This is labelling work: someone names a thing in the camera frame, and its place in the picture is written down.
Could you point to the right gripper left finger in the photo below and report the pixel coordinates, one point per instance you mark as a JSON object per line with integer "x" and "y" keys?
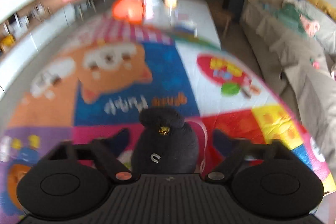
{"x": 106, "y": 152}

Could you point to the black cat plush toy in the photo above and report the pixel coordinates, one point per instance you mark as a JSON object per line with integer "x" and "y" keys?
{"x": 167, "y": 144}

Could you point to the white wall shelf unit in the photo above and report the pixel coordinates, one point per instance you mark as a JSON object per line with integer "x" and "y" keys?
{"x": 27, "y": 26}

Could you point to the orange bowl toy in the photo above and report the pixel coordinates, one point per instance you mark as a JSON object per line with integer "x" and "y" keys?
{"x": 131, "y": 11}

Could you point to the colourful cartoon play mat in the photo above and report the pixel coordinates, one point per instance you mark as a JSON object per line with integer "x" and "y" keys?
{"x": 107, "y": 71}

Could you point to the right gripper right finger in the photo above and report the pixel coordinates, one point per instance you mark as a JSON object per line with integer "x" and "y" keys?
{"x": 233, "y": 152}

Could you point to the grey sofa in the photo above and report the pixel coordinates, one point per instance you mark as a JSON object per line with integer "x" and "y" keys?
{"x": 295, "y": 67}

